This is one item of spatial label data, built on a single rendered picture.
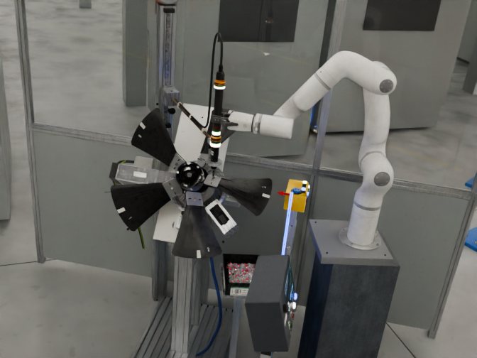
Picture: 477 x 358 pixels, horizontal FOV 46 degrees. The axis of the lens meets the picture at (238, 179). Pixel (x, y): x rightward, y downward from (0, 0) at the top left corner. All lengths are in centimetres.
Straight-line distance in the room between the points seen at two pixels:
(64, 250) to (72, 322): 58
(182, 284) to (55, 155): 120
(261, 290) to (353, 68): 95
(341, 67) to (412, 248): 147
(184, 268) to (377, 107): 124
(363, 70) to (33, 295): 247
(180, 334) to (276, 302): 148
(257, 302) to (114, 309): 199
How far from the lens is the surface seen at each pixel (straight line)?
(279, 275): 182
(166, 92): 290
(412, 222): 332
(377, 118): 234
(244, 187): 247
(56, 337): 348
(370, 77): 224
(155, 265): 351
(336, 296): 261
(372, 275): 258
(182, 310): 304
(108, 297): 372
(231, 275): 249
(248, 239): 344
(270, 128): 230
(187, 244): 241
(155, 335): 332
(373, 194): 246
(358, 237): 257
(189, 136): 280
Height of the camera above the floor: 231
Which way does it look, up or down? 27 degrees down
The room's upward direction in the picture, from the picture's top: 5 degrees clockwise
